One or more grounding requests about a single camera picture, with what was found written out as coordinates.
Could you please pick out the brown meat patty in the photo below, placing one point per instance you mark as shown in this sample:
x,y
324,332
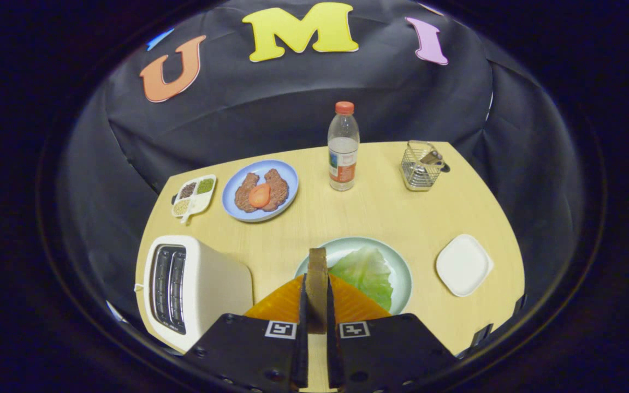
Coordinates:
x,y
244,196
279,188

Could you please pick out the white toaster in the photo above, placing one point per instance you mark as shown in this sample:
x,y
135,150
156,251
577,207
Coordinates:
x,y
216,284

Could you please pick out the small metal utensil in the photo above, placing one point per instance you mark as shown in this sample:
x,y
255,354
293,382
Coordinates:
x,y
432,158

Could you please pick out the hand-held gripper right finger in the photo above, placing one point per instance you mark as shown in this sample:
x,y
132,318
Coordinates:
x,y
385,352

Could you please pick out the small white square plate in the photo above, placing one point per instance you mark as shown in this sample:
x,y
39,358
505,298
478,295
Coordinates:
x,y
463,266

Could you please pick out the dark brown bread slice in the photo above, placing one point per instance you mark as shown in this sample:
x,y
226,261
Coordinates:
x,y
318,289

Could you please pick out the white seasoning tray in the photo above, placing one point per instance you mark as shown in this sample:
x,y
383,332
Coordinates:
x,y
197,199

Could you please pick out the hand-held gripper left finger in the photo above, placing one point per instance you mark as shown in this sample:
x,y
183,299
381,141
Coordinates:
x,y
254,352

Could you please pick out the blue round plate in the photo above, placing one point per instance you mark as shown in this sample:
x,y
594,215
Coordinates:
x,y
238,180

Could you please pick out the green lettuce leaf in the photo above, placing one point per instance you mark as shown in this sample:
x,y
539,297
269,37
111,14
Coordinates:
x,y
363,273

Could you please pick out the black backdrop cloth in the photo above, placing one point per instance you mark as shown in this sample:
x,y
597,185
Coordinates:
x,y
271,109

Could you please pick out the pale green round plate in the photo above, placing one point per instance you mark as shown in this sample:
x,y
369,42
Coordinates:
x,y
400,270

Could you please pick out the red tomato slice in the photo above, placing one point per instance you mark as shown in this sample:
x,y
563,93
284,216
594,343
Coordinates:
x,y
260,195

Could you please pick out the clear plastic bottle red cap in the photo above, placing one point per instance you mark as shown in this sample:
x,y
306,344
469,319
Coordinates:
x,y
343,158

